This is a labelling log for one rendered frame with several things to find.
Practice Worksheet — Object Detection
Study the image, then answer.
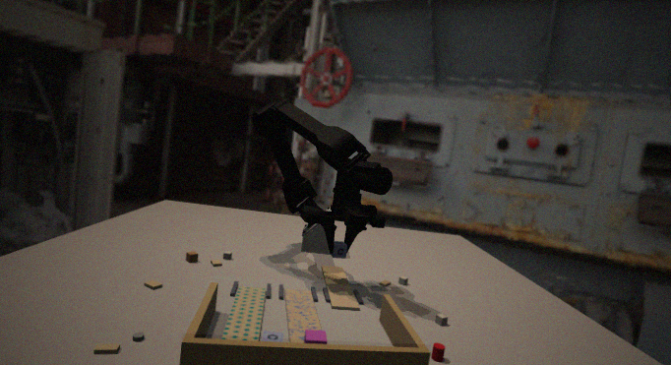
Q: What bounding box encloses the dark red cylinder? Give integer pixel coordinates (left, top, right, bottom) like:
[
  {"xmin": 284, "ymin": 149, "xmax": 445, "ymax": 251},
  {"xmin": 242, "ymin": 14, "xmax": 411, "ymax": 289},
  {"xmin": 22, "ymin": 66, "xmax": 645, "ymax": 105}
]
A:
[{"xmin": 432, "ymin": 343, "xmax": 445, "ymax": 362}]

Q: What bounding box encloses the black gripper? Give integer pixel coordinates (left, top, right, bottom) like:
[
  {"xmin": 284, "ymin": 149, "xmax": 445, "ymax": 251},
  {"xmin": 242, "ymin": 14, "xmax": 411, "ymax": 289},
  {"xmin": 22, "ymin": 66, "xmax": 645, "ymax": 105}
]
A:
[{"xmin": 300, "ymin": 185, "xmax": 386, "ymax": 254}]

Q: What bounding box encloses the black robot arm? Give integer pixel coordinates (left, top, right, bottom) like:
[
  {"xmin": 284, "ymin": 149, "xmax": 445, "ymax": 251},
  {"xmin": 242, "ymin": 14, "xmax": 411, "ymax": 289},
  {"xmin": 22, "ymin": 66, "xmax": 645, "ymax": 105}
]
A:
[{"xmin": 251, "ymin": 98, "xmax": 393, "ymax": 228}]

